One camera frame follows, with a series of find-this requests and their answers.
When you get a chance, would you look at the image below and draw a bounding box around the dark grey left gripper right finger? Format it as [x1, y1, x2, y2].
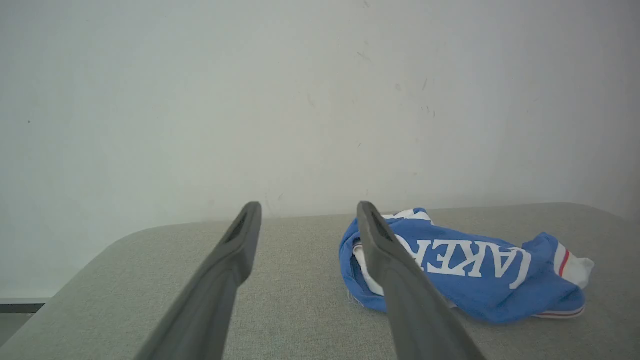
[356, 201, 487, 360]

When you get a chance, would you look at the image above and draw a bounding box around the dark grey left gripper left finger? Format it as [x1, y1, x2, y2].
[134, 201, 263, 360]

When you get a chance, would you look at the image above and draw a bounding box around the blue Lakers shirt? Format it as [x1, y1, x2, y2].
[338, 207, 595, 325]

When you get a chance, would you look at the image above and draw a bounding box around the dark baseboard strip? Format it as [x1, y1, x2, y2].
[0, 302, 47, 315]

